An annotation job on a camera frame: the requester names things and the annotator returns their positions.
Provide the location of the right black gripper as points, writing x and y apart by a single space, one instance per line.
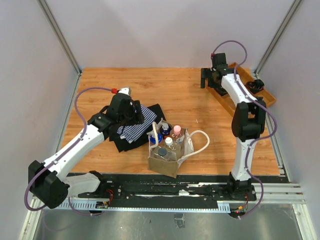
205 73

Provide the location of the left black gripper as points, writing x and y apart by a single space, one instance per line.
138 115

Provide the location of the blue striped shirt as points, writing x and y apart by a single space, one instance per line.
133 132

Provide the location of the blue orange pump bottle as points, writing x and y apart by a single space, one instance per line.
165 130

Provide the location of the black garment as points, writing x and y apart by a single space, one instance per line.
123 145

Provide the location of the white cap clear bottle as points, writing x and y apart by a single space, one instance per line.
172 145

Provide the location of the pink cap clear bottle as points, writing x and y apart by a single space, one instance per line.
177 134

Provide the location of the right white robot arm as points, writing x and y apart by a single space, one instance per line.
248 123

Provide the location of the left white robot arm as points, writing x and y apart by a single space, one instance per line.
50 182

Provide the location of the canvas burlap tote bag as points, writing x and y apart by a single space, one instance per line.
170 169

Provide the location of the rolled black orange tie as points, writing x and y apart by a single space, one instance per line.
255 86

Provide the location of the grey cap square bottle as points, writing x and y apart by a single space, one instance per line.
162 153

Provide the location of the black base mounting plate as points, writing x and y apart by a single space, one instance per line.
160 191

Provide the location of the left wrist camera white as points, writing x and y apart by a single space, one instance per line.
124 90

